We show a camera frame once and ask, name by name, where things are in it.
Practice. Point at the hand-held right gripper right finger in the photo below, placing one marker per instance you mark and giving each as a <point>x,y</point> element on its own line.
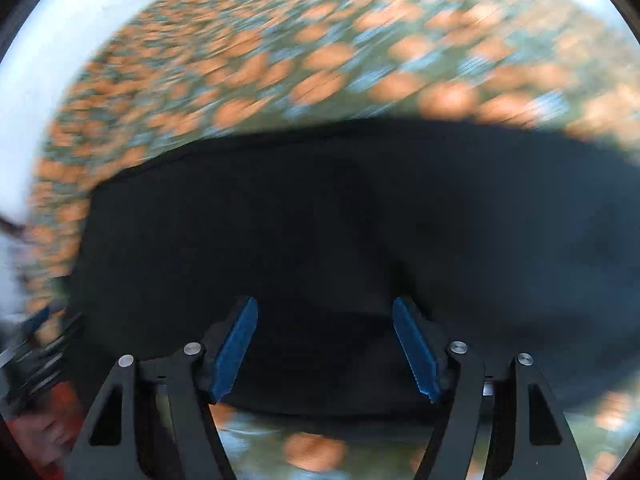
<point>416,349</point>

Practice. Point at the orange patterned blanket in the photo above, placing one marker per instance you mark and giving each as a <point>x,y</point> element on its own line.
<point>310,60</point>

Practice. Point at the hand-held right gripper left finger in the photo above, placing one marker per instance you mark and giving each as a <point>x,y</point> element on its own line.
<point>235,347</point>

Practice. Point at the black pants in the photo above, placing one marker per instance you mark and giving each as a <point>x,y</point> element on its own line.
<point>350,240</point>

